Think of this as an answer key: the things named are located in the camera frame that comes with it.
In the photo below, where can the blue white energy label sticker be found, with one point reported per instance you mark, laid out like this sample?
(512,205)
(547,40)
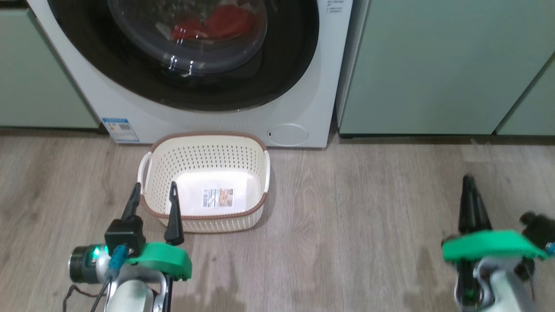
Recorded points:
(121,131)

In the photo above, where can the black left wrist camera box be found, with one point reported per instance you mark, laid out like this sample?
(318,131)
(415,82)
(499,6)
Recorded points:
(123,236)

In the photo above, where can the printed text sticker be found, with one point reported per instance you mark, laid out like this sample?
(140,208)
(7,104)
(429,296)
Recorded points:
(334,6)

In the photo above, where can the pale green cabinet door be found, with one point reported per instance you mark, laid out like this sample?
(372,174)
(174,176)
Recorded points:
(535,108)

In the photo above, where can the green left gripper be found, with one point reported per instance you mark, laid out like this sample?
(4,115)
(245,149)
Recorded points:
(167,258)

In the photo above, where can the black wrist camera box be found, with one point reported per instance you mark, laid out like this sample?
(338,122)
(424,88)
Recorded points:
(123,236)
(540,227)

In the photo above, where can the grey cabinet side panel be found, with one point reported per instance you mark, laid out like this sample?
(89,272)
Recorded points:
(352,56)

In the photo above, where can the printed paper basket label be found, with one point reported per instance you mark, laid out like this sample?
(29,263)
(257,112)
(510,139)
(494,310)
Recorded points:
(217,197)

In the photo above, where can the round black glass washer door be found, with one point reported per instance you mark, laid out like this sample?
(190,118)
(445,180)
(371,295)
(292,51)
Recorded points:
(282,65)

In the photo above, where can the wide pale green cabinet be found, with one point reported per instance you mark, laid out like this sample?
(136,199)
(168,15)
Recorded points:
(433,65)

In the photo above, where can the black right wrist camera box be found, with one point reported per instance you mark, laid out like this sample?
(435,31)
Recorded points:
(540,227)

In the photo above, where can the cream perforated plastic laundry basket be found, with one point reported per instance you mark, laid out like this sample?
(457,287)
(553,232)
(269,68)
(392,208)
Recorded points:
(204,149)

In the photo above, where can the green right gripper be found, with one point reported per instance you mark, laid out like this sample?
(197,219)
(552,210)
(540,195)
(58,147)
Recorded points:
(490,245)

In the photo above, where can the red basketball jersey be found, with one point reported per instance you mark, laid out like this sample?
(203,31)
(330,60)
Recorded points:
(230,21)

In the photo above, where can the white front-load washing machine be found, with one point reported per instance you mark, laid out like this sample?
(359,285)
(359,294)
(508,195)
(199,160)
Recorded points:
(321,108)

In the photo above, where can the round white filter cover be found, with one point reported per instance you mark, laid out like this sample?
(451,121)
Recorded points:
(288,135)

